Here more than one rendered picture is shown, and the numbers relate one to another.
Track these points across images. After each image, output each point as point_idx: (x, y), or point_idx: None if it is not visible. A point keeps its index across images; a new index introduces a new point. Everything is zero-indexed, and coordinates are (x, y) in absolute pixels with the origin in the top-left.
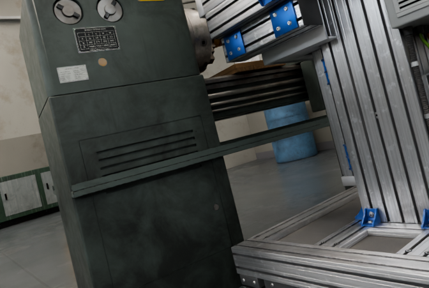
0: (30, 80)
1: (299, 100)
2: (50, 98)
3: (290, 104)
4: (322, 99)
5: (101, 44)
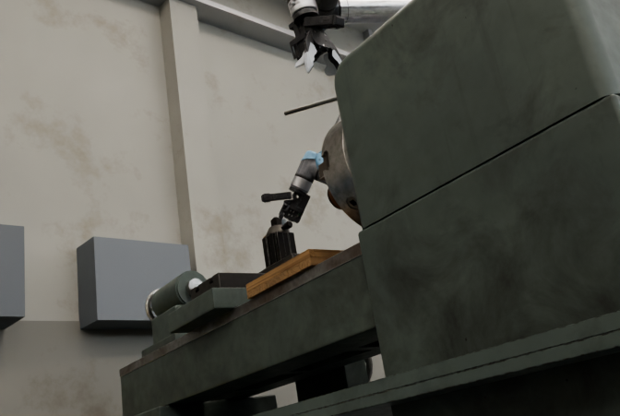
0: (603, 7)
1: (321, 371)
2: None
3: (226, 386)
4: (367, 377)
5: None
